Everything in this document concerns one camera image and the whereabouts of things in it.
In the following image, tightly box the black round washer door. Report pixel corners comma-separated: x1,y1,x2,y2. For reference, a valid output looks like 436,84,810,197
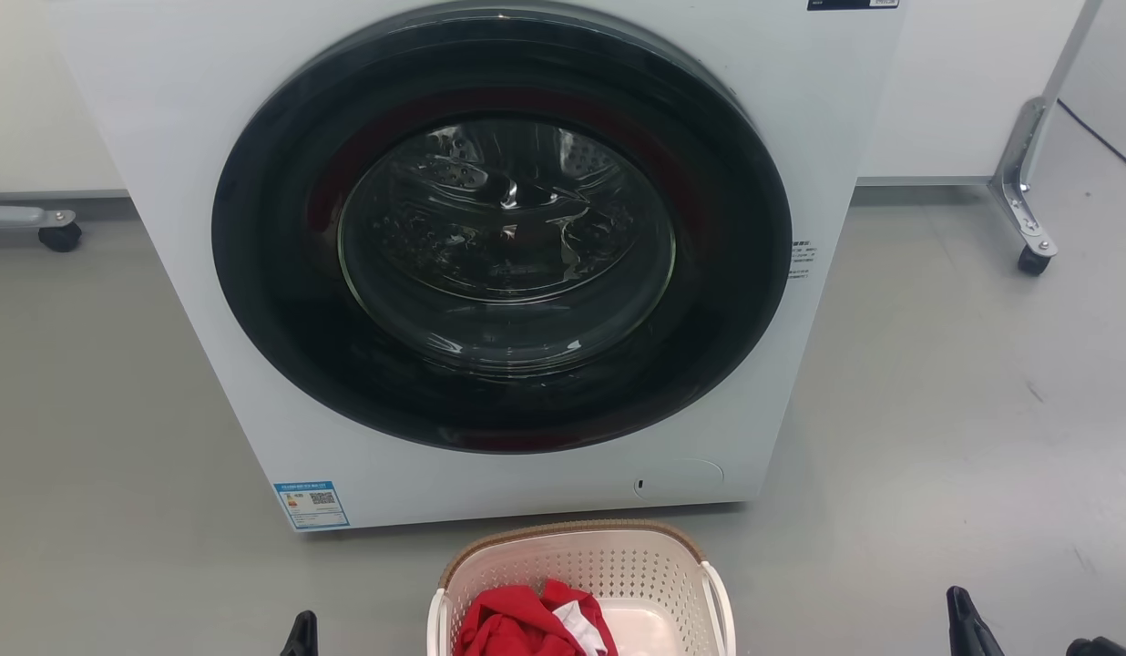
211,3,793,454

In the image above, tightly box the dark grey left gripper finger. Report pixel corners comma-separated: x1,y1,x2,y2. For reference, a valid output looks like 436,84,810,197
281,610,318,656

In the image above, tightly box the blue energy label sticker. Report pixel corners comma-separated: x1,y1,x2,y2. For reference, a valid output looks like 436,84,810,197
273,481,351,531

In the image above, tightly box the tall grey metal frame leg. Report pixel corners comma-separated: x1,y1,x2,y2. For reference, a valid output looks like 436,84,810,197
988,0,1106,259

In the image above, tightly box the white filter cover flap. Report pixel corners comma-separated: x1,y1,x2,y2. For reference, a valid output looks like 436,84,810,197
633,458,725,499

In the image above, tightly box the white front-load washing machine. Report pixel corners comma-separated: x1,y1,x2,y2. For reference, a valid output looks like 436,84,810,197
48,0,910,532

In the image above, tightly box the white garment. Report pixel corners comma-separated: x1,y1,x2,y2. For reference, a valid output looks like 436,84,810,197
552,601,608,656

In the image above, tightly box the white perforated laundry basket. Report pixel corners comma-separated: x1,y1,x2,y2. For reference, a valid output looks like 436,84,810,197
426,519,737,656

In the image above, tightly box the short grey metal frame leg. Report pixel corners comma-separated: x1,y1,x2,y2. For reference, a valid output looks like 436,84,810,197
0,203,77,229

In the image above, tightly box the thin black floor cable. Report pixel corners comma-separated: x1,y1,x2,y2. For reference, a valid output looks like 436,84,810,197
1057,100,1126,179

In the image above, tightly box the red garment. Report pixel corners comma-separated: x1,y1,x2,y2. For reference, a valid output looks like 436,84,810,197
454,579,619,656

